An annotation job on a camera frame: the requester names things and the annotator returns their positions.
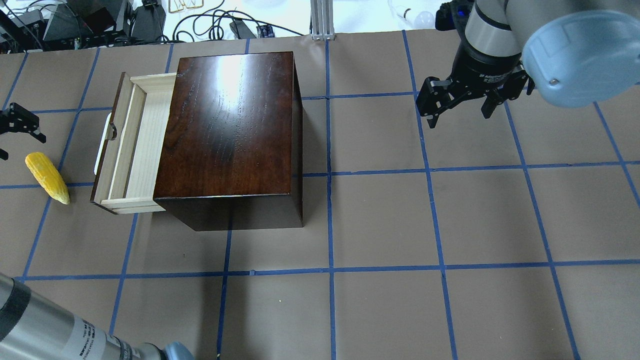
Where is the light wood drawer white handle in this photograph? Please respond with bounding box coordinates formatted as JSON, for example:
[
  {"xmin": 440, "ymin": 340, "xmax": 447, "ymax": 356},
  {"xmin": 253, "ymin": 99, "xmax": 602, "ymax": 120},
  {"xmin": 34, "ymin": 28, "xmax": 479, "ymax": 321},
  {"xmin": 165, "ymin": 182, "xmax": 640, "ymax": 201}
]
[{"xmin": 90, "ymin": 72, "xmax": 177, "ymax": 214}]

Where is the grey robot arm near corn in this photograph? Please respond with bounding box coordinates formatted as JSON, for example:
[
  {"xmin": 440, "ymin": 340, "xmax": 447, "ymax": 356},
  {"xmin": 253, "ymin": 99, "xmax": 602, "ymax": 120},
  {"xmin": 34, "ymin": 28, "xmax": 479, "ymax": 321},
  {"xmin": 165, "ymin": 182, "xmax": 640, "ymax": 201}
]
[{"xmin": 1, "ymin": 198, "xmax": 194, "ymax": 360}]

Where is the yellow corn cob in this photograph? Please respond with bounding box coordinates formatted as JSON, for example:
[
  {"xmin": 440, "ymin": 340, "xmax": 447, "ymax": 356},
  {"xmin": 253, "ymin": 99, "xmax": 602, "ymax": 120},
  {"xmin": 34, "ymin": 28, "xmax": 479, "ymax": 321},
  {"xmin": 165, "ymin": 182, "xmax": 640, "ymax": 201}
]
[{"xmin": 24, "ymin": 152, "xmax": 71, "ymax": 205}]

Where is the dark wooden drawer cabinet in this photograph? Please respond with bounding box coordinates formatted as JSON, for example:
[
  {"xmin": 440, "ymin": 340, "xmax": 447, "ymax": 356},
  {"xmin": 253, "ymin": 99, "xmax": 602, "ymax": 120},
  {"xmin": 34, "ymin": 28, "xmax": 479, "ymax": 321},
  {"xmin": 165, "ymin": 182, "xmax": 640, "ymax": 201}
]
[{"xmin": 153, "ymin": 51, "xmax": 303, "ymax": 231}]

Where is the white light bulb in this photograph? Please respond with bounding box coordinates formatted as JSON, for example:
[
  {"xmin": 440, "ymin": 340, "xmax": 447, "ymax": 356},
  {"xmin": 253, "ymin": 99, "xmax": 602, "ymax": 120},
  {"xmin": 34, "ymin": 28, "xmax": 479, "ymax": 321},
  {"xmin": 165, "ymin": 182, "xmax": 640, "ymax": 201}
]
[{"xmin": 387, "ymin": 0, "xmax": 435, "ymax": 30}]

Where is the black power adapter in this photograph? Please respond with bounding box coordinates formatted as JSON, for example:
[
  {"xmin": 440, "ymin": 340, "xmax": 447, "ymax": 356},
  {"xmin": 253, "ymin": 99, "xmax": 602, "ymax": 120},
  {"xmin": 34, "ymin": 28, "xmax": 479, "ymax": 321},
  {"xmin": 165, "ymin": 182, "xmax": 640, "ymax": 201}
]
[{"xmin": 230, "ymin": 19, "xmax": 257, "ymax": 40}]

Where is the aluminium frame post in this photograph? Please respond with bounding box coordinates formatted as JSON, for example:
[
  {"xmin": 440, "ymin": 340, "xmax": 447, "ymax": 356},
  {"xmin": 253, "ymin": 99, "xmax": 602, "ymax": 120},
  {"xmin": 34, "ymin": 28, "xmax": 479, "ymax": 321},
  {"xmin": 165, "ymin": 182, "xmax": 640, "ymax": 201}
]
[{"xmin": 310, "ymin": 0, "xmax": 336, "ymax": 41}]

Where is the gold wire rack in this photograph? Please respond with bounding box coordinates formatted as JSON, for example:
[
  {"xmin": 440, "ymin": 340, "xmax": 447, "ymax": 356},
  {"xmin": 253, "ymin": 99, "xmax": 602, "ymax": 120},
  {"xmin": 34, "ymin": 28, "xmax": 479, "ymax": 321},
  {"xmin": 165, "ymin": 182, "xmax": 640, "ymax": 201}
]
[{"xmin": 167, "ymin": 0, "xmax": 204, "ymax": 14}]

